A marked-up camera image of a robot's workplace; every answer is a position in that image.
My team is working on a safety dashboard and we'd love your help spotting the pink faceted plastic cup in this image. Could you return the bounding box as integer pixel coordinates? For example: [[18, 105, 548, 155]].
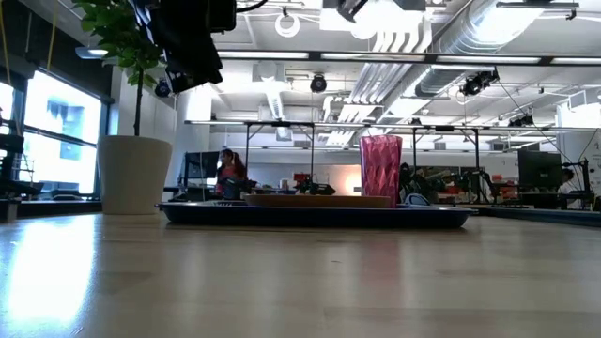
[[359, 134, 404, 208]]

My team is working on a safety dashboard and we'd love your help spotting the yellow bowl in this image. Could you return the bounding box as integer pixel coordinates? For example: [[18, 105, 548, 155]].
[[243, 193, 393, 209]]

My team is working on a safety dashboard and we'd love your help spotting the dark blue tray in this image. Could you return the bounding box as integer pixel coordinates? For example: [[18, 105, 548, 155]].
[[156, 199, 474, 230]]

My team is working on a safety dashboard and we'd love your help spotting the green leafy plant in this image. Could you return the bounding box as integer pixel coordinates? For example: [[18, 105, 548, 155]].
[[69, 0, 165, 137]]

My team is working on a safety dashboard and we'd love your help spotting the white ceiling lamp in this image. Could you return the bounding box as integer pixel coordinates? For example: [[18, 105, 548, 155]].
[[74, 45, 110, 61]]

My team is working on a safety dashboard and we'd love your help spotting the black computer monitor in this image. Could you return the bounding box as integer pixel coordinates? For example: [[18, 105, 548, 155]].
[[516, 149, 564, 192], [181, 150, 221, 180]]

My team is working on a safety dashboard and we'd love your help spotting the person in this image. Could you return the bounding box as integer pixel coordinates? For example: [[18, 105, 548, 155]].
[[557, 167, 586, 196], [214, 147, 258, 202]]

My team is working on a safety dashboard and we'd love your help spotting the white plant pot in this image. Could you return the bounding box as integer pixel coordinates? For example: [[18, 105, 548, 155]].
[[96, 134, 174, 216]]

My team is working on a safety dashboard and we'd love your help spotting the black machine base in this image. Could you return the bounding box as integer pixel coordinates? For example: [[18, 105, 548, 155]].
[[0, 107, 44, 223]]

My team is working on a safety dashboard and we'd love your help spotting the black jointed stand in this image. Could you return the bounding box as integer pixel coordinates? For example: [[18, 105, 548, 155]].
[[561, 158, 593, 210]]

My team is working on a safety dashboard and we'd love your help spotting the black overhead frame beam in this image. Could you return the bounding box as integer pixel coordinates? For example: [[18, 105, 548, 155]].
[[216, 49, 601, 68]]

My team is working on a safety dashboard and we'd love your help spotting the white ring light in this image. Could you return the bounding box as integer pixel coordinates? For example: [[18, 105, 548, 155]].
[[273, 12, 302, 38]]

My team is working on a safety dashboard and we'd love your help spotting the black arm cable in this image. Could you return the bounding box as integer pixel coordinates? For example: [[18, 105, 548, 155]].
[[236, 0, 270, 14]]

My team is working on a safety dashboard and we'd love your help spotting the yellow hanging cable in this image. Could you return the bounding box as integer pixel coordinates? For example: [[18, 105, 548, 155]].
[[0, 0, 12, 88], [45, 0, 61, 72]]

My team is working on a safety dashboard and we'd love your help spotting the black overhead camera on mount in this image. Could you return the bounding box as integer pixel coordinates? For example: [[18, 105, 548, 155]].
[[458, 69, 501, 98]]

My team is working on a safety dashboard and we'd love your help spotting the black background workstation frame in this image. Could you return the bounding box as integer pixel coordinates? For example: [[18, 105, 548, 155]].
[[185, 118, 483, 196]]

